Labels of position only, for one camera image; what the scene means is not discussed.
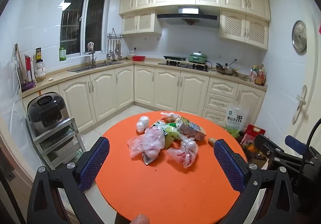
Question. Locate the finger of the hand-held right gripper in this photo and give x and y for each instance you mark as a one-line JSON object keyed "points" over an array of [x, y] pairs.
{"points": [[265, 146], [294, 142]]}

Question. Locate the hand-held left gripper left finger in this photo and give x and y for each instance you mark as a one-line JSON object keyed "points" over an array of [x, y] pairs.
{"points": [[95, 161]]}

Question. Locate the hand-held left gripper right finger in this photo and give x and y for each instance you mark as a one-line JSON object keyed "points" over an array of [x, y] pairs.
{"points": [[227, 163]]}

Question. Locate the green white plastic wrapper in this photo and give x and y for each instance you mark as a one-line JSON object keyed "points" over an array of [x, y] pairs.
{"points": [[171, 138]]}

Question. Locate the person's left hand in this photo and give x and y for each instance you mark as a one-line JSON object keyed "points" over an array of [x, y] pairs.
{"points": [[141, 220]]}

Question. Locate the cardboard box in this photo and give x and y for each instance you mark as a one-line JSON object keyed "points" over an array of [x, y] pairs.
{"points": [[258, 158]]}

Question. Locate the red gift box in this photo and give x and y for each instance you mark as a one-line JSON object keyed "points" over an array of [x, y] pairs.
{"points": [[253, 132]]}

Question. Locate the ginger piece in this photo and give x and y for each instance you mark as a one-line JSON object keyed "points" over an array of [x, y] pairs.
{"points": [[211, 141]]}

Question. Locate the white green rice bag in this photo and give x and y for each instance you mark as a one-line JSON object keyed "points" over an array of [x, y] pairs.
{"points": [[237, 119]]}

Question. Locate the metal shelf rack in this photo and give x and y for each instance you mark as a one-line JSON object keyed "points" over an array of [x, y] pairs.
{"points": [[57, 138]]}

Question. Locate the white door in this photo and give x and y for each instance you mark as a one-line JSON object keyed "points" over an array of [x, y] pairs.
{"points": [[313, 93]]}

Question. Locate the white crumpled plastic bag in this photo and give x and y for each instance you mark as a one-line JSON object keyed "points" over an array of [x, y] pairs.
{"points": [[142, 124]]}

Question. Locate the condiment bottles cluster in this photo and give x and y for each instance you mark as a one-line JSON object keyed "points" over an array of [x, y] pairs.
{"points": [[259, 77]]}

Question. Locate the grey rice cooker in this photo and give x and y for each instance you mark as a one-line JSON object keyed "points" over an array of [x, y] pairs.
{"points": [[46, 111]]}

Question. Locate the metal wok pan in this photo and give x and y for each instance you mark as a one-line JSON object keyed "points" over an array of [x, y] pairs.
{"points": [[225, 68]]}

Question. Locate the steel sink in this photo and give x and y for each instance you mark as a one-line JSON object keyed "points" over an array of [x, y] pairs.
{"points": [[85, 67]]}

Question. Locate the steel faucet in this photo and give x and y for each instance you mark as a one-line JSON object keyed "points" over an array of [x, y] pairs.
{"points": [[93, 59]]}

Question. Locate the glass jar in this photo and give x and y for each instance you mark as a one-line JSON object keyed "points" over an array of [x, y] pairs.
{"points": [[40, 70]]}

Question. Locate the metal ladle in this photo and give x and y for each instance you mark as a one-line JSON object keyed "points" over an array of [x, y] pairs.
{"points": [[119, 54], [108, 55]]}

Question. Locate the gas stove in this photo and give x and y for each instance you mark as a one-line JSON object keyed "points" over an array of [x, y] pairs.
{"points": [[185, 65]]}

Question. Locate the metal spatula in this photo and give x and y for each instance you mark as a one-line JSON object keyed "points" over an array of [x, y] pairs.
{"points": [[113, 55]]}

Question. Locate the knife rack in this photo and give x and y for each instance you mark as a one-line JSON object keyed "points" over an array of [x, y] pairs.
{"points": [[29, 75]]}

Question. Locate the green electric pot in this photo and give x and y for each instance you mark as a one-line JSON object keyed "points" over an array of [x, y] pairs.
{"points": [[198, 57]]}

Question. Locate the red basin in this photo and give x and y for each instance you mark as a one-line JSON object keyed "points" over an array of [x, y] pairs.
{"points": [[138, 58]]}

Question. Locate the green bottle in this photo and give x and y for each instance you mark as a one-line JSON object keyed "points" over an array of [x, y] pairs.
{"points": [[62, 54]]}

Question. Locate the pinkish crumpled bag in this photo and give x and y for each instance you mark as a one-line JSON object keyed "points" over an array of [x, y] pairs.
{"points": [[90, 47]]}

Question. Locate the red paper sticker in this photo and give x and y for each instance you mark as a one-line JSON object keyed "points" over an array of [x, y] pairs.
{"points": [[319, 30]]}

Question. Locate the black grill pan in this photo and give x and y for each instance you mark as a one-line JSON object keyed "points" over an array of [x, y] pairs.
{"points": [[175, 57]]}

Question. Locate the dark bottle yellow label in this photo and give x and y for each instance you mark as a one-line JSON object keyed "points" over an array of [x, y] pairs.
{"points": [[38, 54]]}

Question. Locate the wooden cutting board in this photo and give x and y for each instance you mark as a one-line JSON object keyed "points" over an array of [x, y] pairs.
{"points": [[19, 63]]}

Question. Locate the kitchen window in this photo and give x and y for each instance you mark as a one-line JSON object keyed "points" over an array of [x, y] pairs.
{"points": [[75, 25]]}

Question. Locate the range hood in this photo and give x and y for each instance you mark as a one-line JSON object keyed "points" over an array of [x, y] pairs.
{"points": [[186, 16]]}

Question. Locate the wall utensil rack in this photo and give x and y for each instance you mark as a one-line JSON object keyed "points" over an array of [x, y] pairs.
{"points": [[116, 36]]}

